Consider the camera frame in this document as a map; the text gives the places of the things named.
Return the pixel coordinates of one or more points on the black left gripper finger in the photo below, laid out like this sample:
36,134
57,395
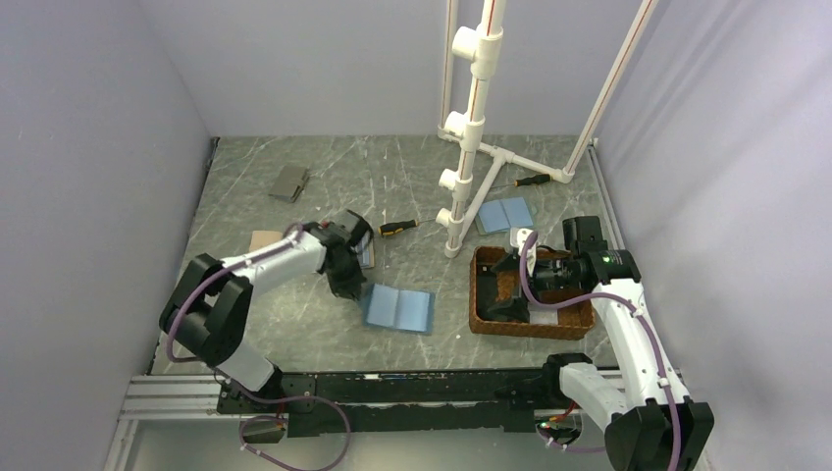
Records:
357,284
340,285

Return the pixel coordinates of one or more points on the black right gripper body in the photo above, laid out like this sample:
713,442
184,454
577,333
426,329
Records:
550,274

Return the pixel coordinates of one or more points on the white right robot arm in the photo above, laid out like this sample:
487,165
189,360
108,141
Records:
651,422

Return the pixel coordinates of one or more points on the blue card holder on green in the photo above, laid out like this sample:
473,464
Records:
501,215

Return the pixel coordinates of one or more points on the right side aluminium rail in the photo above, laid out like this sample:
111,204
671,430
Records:
608,212

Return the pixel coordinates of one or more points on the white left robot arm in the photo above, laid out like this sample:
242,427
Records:
206,315

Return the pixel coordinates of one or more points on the white card in basket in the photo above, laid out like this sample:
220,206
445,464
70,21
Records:
543,317

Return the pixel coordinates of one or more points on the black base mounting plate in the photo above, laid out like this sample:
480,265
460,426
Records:
513,400

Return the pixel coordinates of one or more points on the brown woven basket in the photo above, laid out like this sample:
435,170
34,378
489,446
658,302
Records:
574,321

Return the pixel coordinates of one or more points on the grey leather card holder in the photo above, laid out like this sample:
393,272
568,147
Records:
290,182

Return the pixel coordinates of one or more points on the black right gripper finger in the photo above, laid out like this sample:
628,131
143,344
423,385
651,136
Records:
508,262
512,309

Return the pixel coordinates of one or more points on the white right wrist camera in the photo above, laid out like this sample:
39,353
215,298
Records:
518,238

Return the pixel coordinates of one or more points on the black orange screwdriver far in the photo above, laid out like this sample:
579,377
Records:
528,181

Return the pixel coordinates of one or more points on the white PVC pipe frame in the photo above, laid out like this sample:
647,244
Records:
479,163

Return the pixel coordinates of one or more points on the aluminium extrusion rail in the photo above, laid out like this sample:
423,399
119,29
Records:
159,398

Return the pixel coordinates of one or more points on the blue card holder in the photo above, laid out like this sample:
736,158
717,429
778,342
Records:
404,310
501,215

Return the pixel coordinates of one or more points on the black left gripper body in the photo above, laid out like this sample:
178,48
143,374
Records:
349,263

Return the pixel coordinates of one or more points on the black yellow screwdriver near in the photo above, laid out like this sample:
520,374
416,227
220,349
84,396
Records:
393,228

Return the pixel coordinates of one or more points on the tan card holder with cards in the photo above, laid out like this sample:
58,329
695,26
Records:
365,249

